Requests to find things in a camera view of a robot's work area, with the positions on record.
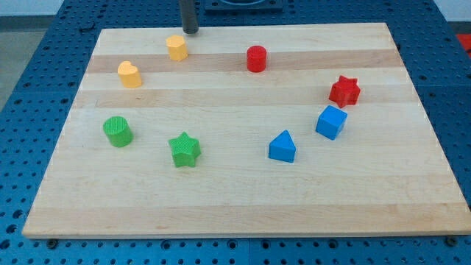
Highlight yellow heart block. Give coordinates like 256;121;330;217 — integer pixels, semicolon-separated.
117;60;143;88

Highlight light wooden board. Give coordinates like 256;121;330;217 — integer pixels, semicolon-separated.
23;23;470;239

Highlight blue triangle block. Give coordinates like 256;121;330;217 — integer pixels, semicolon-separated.
268;130;297;163

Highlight green star block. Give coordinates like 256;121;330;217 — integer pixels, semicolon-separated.
169;132;201;167

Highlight red cylinder block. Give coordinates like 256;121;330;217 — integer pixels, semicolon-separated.
247;46;267;73

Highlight blue cube block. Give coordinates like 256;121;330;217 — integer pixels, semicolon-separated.
315;105;348;141

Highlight yellow hexagon block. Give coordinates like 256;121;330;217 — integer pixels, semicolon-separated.
166;35;188;61

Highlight green cylinder block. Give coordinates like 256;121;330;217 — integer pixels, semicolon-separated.
102;116;134;148

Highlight red star block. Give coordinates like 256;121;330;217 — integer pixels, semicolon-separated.
328;75;361;108

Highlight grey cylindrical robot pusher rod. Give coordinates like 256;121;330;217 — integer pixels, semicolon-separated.
178;0;199;35

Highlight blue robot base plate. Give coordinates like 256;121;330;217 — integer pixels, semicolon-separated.
201;0;283;13

